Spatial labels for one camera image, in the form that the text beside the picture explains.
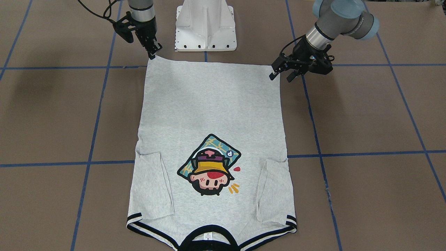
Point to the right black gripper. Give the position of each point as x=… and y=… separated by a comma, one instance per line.
x=146, y=30

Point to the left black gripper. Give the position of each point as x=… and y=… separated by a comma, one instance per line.
x=304, y=50

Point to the grey cartoon print t-shirt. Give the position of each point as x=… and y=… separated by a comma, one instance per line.
x=211, y=168

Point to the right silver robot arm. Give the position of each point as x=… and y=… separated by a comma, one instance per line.
x=142, y=8

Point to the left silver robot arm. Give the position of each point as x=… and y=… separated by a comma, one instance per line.
x=334, y=18

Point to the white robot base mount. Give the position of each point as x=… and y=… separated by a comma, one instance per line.
x=205, y=25

